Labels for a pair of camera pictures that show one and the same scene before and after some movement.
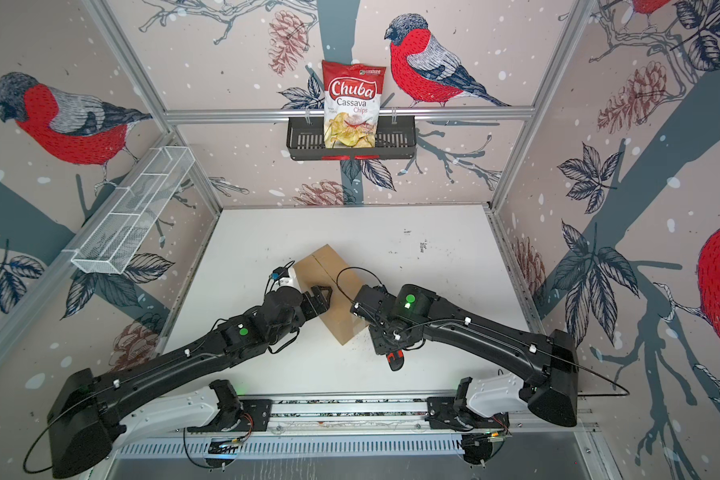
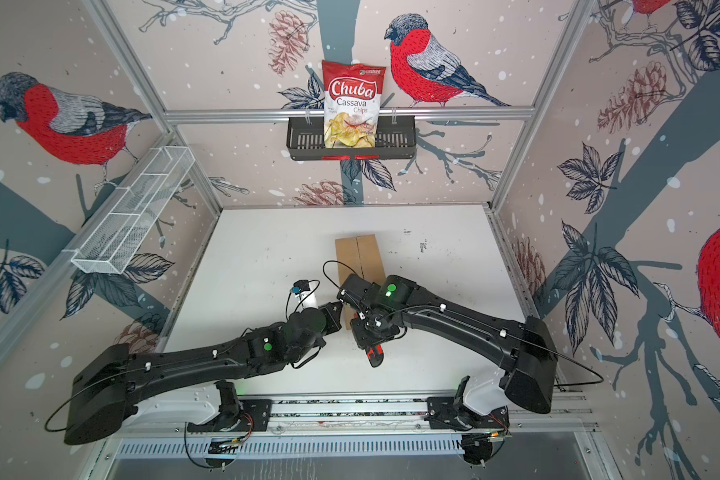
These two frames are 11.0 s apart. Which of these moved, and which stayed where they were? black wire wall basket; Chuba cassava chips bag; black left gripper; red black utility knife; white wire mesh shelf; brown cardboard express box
Moved: red black utility knife; black left gripper; brown cardboard express box
Stayed: Chuba cassava chips bag; black wire wall basket; white wire mesh shelf
